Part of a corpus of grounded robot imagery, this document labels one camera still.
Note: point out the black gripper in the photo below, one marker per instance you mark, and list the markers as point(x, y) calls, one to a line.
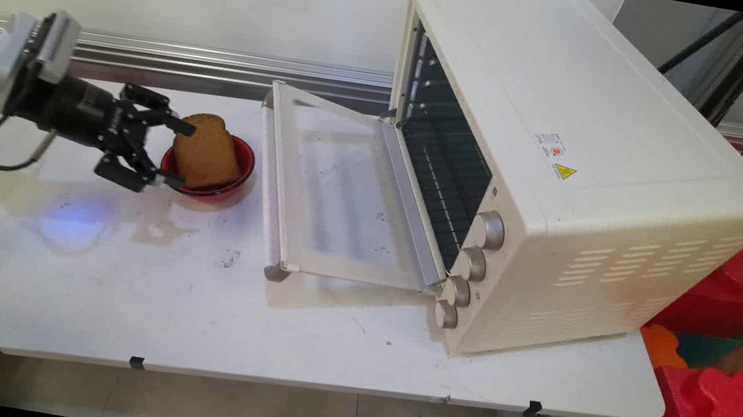
point(76, 109)

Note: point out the brown bread loaf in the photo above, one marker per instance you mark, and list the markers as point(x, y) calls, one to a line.
point(206, 152)

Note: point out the red bowl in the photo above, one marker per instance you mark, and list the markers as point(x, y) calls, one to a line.
point(243, 161)

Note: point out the silver oven knob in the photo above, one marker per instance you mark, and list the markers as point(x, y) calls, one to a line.
point(446, 315)
point(457, 292)
point(473, 263)
point(489, 230)

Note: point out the white label sticker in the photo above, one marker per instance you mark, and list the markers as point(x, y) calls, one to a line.
point(550, 145)

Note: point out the yellow warning sticker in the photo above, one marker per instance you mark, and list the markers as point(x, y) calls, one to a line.
point(564, 172)

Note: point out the cream toaster oven body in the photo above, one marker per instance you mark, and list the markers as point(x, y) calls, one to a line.
point(608, 125)

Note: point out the orange foam piece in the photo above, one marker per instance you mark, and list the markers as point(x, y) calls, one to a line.
point(661, 346)

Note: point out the medium red foam block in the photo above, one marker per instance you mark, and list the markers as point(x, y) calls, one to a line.
point(730, 295)

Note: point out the aluminium wall rail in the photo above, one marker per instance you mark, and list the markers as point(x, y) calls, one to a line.
point(217, 63)

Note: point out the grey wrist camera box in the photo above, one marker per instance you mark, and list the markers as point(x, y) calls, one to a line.
point(58, 44)

